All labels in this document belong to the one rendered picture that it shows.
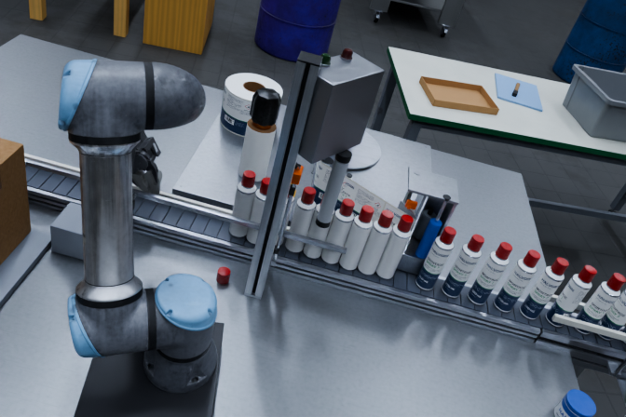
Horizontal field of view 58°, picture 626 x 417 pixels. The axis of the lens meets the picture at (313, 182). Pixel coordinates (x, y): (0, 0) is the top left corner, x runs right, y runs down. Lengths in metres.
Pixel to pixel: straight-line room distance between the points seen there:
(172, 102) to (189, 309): 0.38
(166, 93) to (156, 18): 3.54
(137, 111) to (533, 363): 1.20
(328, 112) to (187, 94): 0.29
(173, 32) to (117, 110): 3.56
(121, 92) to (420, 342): 0.99
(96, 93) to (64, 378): 0.64
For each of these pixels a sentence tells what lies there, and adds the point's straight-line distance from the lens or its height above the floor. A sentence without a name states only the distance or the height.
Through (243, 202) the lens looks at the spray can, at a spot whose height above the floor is 1.01.
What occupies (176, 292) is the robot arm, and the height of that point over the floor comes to 1.11.
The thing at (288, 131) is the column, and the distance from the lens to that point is 1.18.
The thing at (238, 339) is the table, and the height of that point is 0.83.
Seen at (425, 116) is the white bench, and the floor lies 0.80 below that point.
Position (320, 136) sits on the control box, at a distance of 1.16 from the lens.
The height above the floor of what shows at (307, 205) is 1.05.
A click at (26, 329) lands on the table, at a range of 1.44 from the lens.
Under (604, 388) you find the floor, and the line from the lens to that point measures 3.07.
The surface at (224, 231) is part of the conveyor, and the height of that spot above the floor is 0.88.
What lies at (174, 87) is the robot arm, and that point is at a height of 1.48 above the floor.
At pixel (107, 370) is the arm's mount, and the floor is 0.88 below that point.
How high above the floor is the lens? 1.95
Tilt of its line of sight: 35 degrees down
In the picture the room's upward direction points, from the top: 16 degrees clockwise
